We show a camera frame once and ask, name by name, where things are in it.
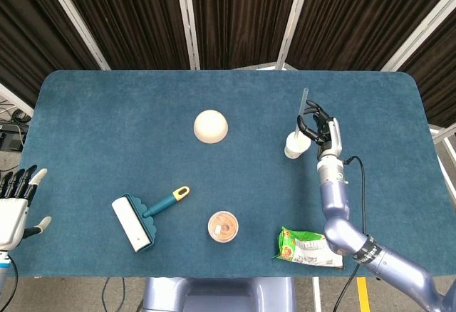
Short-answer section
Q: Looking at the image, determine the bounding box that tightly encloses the white paper cup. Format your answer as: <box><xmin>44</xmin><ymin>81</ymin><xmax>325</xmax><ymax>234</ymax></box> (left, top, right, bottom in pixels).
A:
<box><xmin>284</xmin><ymin>130</ymin><xmax>312</xmax><ymax>160</ymax></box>

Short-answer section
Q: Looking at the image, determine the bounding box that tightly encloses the black floor cable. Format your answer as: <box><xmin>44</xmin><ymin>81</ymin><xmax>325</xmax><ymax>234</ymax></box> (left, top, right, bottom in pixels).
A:
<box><xmin>102</xmin><ymin>277</ymin><xmax>126</xmax><ymax>312</ymax></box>

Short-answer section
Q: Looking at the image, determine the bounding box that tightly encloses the black power strip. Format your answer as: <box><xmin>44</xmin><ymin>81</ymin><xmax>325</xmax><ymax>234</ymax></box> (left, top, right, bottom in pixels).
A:
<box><xmin>0</xmin><ymin>122</ymin><xmax>29</xmax><ymax>153</ymax></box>

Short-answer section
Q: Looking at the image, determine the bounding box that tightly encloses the beige upturned bowl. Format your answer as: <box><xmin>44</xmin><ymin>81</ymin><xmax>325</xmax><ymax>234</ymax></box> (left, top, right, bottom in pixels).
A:
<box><xmin>193</xmin><ymin>109</ymin><xmax>229</xmax><ymax>145</ymax></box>

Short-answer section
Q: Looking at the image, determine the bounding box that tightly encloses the blue table mat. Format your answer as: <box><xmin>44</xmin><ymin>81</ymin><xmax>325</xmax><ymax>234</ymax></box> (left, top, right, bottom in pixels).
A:
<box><xmin>7</xmin><ymin>69</ymin><xmax>450</xmax><ymax>279</ymax></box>

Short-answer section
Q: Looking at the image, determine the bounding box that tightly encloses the round brown lidded cup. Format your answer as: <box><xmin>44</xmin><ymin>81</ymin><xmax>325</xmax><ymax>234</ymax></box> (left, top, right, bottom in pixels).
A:
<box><xmin>207</xmin><ymin>211</ymin><xmax>239</xmax><ymax>244</ymax></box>

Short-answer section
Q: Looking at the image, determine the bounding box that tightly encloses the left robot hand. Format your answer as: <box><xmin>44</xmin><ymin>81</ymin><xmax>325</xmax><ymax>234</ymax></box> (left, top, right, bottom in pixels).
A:
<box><xmin>0</xmin><ymin>165</ymin><xmax>52</xmax><ymax>253</ymax></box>

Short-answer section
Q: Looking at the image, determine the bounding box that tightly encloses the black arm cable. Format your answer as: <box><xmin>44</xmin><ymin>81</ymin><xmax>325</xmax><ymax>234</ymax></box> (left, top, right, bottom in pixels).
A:
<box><xmin>0</xmin><ymin>254</ymin><xmax>19</xmax><ymax>312</ymax></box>
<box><xmin>331</xmin><ymin>155</ymin><xmax>367</xmax><ymax>312</ymax></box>

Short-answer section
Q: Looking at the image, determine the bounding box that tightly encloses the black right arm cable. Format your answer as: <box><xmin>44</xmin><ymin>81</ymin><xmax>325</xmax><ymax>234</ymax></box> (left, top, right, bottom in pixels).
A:
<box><xmin>331</xmin><ymin>155</ymin><xmax>367</xmax><ymax>312</ymax></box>

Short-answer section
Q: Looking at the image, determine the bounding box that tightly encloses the green white snack bag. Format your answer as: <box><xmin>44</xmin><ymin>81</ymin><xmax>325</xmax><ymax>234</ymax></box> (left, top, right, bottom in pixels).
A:
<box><xmin>272</xmin><ymin>226</ymin><xmax>345</xmax><ymax>269</ymax></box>

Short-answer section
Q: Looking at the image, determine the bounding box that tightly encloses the transparent plastic straw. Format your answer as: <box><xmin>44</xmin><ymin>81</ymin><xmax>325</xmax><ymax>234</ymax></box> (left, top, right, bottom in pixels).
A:
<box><xmin>294</xmin><ymin>88</ymin><xmax>309</xmax><ymax>141</ymax></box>

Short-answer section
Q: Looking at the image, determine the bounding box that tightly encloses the white partition frame post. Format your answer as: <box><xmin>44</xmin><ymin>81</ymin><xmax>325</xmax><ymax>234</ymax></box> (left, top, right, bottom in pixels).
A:
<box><xmin>380</xmin><ymin>0</ymin><xmax>456</xmax><ymax>73</ymax></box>
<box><xmin>173</xmin><ymin>0</ymin><xmax>201</xmax><ymax>71</ymax></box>
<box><xmin>275</xmin><ymin>0</ymin><xmax>314</xmax><ymax>71</ymax></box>
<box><xmin>38</xmin><ymin>0</ymin><xmax>110</xmax><ymax>71</ymax></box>

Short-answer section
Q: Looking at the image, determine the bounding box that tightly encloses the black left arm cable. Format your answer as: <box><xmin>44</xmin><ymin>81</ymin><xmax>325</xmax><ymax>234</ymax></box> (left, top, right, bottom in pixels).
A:
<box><xmin>0</xmin><ymin>254</ymin><xmax>19</xmax><ymax>312</ymax></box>

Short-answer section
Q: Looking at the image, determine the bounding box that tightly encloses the lavender robot base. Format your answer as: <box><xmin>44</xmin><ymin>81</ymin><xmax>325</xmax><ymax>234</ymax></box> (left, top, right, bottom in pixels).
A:
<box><xmin>141</xmin><ymin>276</ymin><xmax>296</xmax><ymax>312</ymax></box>

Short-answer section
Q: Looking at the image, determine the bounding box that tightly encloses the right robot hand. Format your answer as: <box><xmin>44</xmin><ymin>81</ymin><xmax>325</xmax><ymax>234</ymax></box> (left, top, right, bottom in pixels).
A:
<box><xmin>296</xmin><ymin>100</ymin><xmax>343</xmax><ymax>159</ymax></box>

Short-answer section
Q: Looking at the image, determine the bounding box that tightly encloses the dark brown curtain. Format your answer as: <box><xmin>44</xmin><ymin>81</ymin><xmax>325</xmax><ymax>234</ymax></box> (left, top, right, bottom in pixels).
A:
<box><xmin>0</xmin><ymin>0</ymin><xmax>456</xmax><ymax>128</ymax></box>

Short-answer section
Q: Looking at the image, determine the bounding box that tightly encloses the teal lint roller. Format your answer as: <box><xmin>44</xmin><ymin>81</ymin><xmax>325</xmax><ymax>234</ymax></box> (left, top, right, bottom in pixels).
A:
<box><xmin>110</xmin><ymin>184</ymin><xmax>191</xmax><ymax>254</ymax></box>

